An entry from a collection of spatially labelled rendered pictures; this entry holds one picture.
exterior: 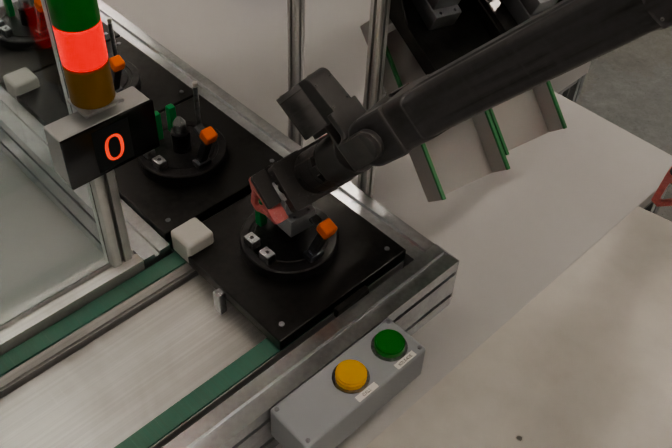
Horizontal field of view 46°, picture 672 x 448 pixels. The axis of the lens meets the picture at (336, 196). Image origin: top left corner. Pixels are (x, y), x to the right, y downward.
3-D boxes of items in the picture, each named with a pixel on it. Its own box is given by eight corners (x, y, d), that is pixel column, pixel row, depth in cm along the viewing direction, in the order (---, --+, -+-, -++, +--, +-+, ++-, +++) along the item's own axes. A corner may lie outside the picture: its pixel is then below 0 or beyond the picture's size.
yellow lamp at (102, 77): (124, 97, 91) (117, 61, 87) (85, 115, 88) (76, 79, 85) (100, 78, 93) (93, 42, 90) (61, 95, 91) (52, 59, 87)
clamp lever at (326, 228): (323, 252, 110) (339, 227, 104) (312, 259, 109) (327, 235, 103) (307, 232, 111) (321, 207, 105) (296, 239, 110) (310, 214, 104)
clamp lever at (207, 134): (210, 161, 123) (219, 134, 117) (200, 166, 122) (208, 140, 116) (197, 143, 124) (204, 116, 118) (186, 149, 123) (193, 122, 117)
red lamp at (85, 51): (117, 61, 87) (110, 22, 84) (76, 78, 85) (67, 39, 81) (92, 41, 90) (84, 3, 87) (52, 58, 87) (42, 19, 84)
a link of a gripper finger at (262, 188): (227, 191, 105) (255, 173, 97) (269, 167, 108) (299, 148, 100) (253, 235, 105) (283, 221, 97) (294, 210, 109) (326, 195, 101)
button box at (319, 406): (422, 374, 108) (427, 347, 104) (307, 473, 97) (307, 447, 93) (384, 342, 112) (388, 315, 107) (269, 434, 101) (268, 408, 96)
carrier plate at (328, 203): (405, 258, 116) (406, 248, 115) (280, 351, 104) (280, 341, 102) (295, 175, 128) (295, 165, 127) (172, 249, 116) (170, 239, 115)
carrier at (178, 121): (289, 170, 129) (289, 109, 121) (166, 243, 117) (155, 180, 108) (199, 102, 141) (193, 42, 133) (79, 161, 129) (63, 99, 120)
